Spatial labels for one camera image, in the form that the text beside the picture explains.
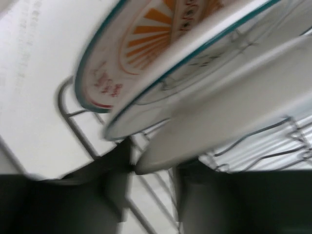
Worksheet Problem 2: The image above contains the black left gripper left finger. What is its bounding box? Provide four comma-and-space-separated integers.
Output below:
0, 138, 132, 234

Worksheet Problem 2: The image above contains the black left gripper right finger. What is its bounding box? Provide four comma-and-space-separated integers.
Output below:
174, 160, 312, 234

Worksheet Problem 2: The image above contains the dark wire dish rack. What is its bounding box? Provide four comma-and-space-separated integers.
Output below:
56, 77, 312, 234

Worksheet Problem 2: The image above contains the white plate green patterned rim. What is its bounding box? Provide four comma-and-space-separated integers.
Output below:
134, 35, 312, 175

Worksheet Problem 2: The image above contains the white plate orange sunburst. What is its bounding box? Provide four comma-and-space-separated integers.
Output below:
74, 0, 228, 113

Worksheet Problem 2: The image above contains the grey rimmed plate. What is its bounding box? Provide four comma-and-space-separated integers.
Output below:
103, 0, 312, 141

